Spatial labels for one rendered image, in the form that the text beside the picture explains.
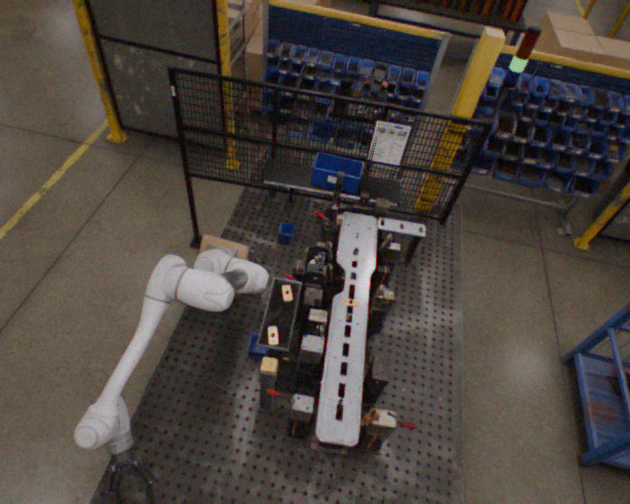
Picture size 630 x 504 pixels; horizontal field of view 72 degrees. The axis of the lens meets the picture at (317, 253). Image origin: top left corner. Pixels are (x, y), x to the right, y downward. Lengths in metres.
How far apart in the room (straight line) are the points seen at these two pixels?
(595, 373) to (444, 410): 1.58
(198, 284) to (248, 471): 0.95
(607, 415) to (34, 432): 3.67
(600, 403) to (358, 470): 1.99
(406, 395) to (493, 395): 1.16
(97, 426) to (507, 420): 2.64
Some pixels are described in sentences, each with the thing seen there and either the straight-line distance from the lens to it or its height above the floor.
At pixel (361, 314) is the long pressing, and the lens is 2.26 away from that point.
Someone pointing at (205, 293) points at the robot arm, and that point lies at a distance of 1.70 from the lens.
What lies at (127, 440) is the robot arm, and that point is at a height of 1.12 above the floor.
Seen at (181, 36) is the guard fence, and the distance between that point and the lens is 4.02.
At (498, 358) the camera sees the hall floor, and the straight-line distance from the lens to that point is 3.66.
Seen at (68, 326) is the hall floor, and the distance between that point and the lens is 3.59.
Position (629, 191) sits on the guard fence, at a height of 0.71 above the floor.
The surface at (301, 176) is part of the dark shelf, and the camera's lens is 2.86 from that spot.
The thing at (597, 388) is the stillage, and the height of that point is 0.16.
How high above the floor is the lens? 2.88
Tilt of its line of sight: 50 degrees down
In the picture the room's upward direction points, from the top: 10 degrees clockwise
